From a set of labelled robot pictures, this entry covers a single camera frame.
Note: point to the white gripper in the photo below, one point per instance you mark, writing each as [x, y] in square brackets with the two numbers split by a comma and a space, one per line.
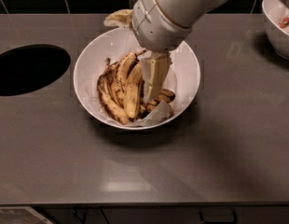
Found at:
[157, 27]

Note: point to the spotted yellow banana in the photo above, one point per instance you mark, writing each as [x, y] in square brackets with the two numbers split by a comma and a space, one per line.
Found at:
[133, 91]
[125, 65]

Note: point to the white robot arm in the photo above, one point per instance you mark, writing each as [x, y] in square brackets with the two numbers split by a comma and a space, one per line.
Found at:
[186, 12]

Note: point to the white paper bowl liner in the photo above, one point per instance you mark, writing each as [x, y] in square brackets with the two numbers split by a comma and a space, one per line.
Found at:
[109, 70]

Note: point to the large white bowl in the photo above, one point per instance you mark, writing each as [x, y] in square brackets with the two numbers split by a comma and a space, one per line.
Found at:
[183, 78]

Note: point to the right lower spotted banana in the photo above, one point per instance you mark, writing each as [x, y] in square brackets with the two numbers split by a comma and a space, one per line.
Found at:
[165, 95]

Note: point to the left brown spotted banana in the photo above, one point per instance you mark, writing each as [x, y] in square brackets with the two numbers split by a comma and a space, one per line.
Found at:
[109, 106]

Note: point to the black round counter hole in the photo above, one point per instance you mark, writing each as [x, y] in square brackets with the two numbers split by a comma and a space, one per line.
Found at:
[31, 68]

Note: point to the paper sheet lower left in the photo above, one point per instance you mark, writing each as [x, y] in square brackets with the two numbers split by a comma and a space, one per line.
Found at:
[22, 215]

